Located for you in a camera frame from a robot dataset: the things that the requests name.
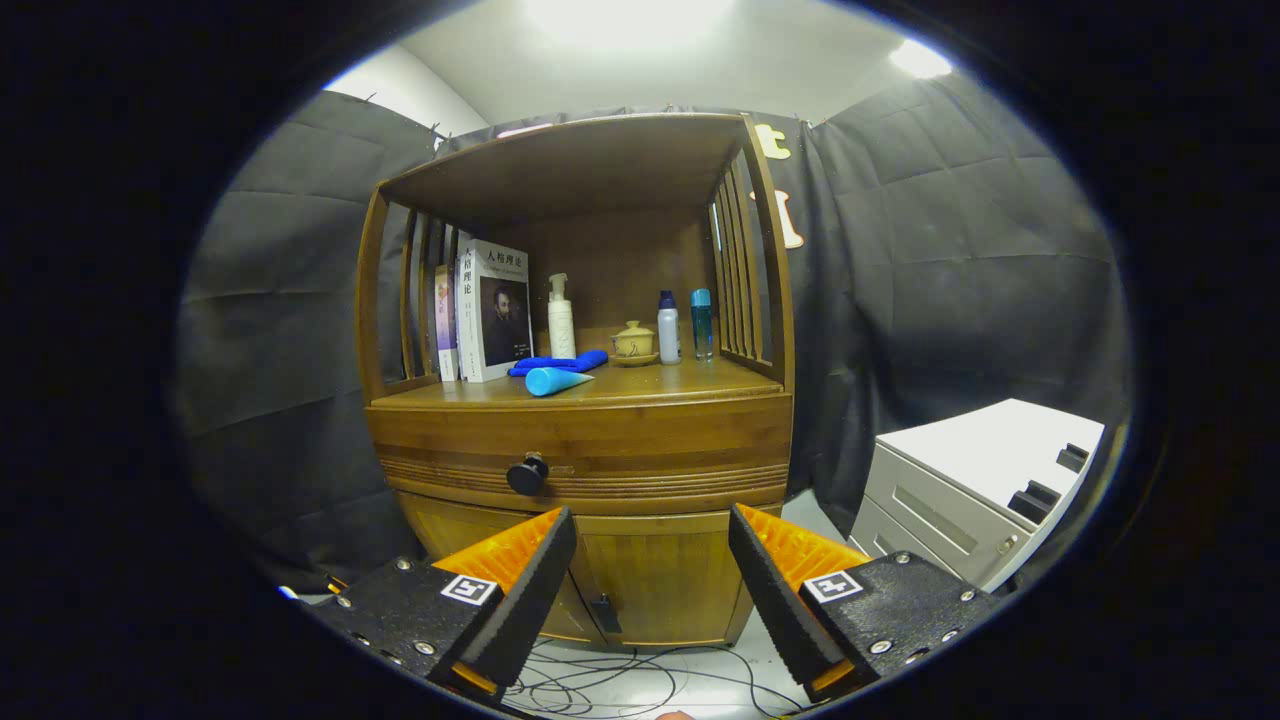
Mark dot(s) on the blue white tube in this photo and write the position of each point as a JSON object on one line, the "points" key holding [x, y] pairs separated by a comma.
{"points": [[550, 381]]}

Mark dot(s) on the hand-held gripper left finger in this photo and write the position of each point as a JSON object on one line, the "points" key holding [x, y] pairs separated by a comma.
{"points": [[530, 590]]}

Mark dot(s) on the white bottle blue cap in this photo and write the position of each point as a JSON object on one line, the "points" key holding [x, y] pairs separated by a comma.
{"points": [[668, 335]]}

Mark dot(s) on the wooden cabinet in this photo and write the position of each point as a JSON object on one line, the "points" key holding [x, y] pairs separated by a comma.
{"points": [[600, 165]]}

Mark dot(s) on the purple book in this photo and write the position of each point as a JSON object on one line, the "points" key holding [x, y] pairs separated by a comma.
{"points": [[445, 320]]}

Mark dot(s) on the yellow lidded teacup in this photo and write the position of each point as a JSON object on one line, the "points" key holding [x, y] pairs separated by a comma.
{"points": [[633, 343]]}

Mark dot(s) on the wooden drawer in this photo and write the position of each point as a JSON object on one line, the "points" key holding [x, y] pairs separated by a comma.
{"points": [[660, 435]]}

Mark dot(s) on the white pump bottle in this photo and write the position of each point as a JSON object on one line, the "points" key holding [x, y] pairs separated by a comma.
{"points": [[561, 330]]}

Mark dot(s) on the white portrait book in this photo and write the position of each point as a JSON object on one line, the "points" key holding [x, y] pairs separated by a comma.
{"points": [[505, 315]]}

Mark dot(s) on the rectangular ceiling light panel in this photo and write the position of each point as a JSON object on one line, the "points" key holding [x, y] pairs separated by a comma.
{"points": [[920, 60]]}

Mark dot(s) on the teal bottle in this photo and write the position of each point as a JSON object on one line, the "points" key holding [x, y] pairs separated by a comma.
{"points": [[701, 330]]}

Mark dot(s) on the wooden cabinet door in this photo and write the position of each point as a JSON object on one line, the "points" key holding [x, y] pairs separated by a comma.
{"points": [[450, 520], [660, 575]]}

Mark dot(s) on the white filing cabinet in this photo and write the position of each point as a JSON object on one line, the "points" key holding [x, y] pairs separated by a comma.
{"points": [[985, 440]]}

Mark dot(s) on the wooden countertop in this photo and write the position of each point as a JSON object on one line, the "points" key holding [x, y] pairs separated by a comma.
{"points": [[680, 380]]}

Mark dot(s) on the black round drawer knob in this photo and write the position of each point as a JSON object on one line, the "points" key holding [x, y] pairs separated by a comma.
{"points": [[526, 477]]}

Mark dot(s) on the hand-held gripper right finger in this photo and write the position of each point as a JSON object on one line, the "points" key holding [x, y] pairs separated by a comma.
{"points": [[775, 590]]}

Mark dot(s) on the blue cloth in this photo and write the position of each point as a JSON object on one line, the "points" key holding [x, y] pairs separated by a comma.
{"points": [[580, 360]]}

